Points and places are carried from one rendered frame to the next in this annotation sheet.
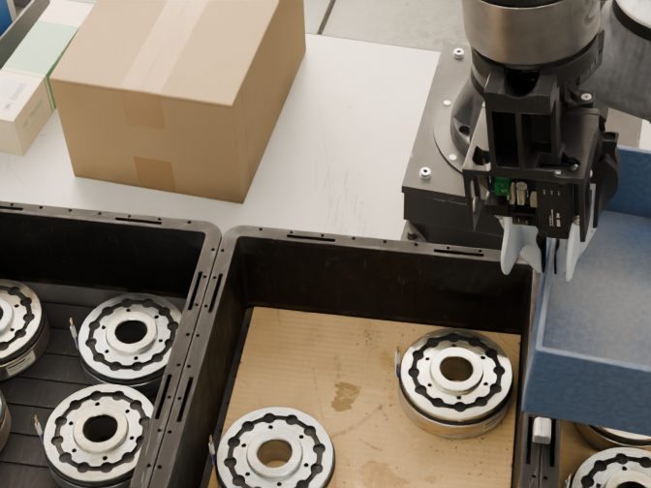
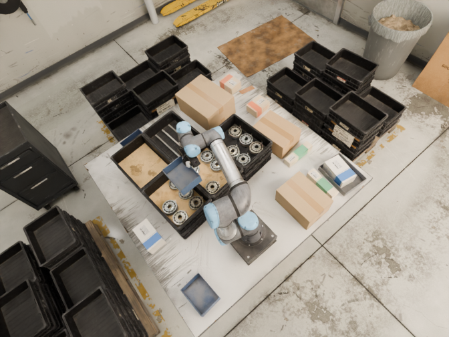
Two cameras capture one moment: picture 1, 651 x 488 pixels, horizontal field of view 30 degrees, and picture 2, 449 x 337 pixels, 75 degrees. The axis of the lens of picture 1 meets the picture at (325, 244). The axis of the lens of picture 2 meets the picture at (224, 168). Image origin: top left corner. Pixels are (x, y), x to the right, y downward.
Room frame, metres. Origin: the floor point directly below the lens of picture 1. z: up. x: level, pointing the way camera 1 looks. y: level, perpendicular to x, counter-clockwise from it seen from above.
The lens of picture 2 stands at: (1.38, -0.69, 2.67)
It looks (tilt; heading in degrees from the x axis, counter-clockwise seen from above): 60 degrees down; 135
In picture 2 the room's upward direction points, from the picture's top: 12 degrees counter-clockwise
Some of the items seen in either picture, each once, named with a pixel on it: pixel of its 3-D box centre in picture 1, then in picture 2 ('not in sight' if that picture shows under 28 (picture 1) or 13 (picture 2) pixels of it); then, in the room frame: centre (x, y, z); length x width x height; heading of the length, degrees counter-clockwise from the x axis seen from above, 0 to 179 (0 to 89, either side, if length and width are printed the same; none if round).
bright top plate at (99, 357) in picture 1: (132, 336); (243, 159); (0.70, 0.18, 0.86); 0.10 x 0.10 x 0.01
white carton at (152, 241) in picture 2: not in sight; (149, 236); (0.45, -0.61, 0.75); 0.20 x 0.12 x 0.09; 166
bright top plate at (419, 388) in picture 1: (456, 373); (212, 187); (0.65, -0.11, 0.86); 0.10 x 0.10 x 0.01
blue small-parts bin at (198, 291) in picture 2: not in sight; (200, 294); (0.96, -0.71, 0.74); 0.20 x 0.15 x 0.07; 168
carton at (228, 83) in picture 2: not in sight; (230, 83); (0.12, 0.85, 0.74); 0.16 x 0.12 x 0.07; 170
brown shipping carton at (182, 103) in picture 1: (189, 63); (303, 200); (1.20, 0.16, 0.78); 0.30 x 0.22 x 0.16; 164
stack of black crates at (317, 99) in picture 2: not in sight; (317, 107); (0.80, 1.35, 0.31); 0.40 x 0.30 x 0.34; 164
